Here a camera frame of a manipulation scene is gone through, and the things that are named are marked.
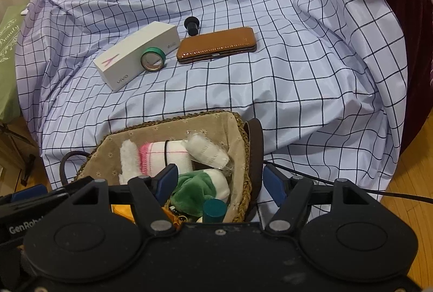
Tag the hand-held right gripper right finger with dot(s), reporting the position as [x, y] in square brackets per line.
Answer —
[274, 182]

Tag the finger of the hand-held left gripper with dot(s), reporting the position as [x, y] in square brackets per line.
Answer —
[30, 192]

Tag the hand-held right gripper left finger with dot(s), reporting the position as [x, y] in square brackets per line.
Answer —
[167, 182]

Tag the green and white plush toy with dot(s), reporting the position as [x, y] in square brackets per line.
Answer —
[189, 194]

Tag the pink and white cloth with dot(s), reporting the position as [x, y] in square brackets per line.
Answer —
[176, 156]

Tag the white plush bear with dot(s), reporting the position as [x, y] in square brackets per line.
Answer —
[130, 156]

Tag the white bandage roll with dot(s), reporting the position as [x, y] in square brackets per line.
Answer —
[206, 150]

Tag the teal cylinder with beige egg tip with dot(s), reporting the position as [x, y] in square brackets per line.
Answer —
[214, 210]

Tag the woven basket with fabric lining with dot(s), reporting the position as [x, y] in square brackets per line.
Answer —
[203, 124]

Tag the black folding stand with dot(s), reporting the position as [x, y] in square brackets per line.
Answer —
[29, 165]

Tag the white checked cloth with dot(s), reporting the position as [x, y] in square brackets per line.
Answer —
[270, 75]

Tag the green printed pillow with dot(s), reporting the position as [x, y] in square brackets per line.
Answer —
[8, 75]

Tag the green tape roll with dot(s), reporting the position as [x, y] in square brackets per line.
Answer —
[159, 51]

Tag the white cardboard box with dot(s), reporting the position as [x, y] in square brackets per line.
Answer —
[135, 51]

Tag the brown leather case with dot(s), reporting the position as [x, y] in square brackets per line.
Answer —
[216, 45]

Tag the black mushroom-shaped knob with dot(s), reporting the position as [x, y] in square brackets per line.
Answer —
[192, 28]

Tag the dark red cloth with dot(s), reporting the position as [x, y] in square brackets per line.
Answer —
[399, 8]

